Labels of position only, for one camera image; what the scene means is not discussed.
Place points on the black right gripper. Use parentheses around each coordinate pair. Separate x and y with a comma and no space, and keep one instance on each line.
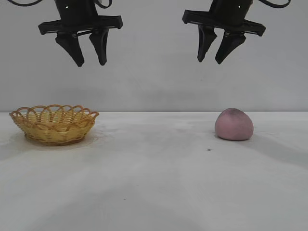
(228,14)

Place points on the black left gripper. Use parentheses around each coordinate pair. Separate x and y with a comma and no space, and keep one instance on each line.
(77,14)

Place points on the pink round bun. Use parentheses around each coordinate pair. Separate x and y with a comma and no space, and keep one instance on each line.
(234,126)

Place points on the yellow woven plastic basket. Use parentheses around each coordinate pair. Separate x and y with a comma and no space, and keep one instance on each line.
(55,133)

